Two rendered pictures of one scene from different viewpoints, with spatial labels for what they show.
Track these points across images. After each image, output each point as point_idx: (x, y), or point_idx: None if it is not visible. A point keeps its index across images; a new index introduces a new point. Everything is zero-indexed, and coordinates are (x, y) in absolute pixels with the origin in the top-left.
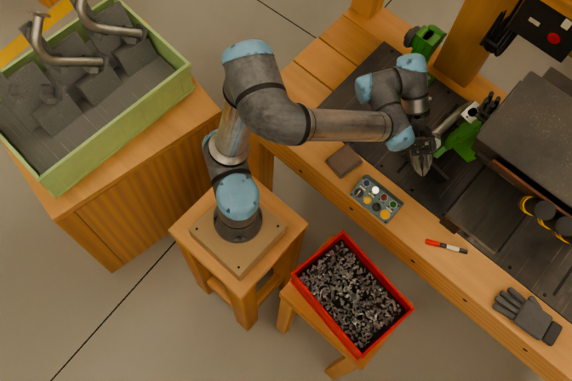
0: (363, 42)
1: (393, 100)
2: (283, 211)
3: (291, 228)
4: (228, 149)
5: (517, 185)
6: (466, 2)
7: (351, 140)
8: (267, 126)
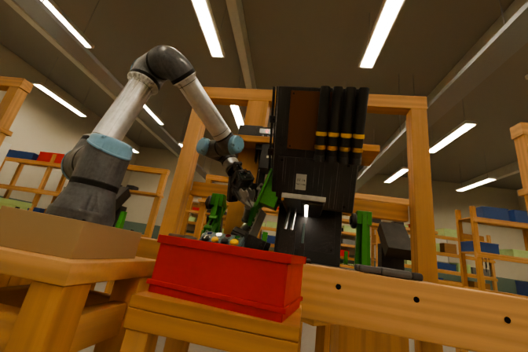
0: None
1: None
2: None
3: (141, 258)
4: (109, 124)
5: (307, 143)
6: None
7: (212, 111)
8: (173, 49)
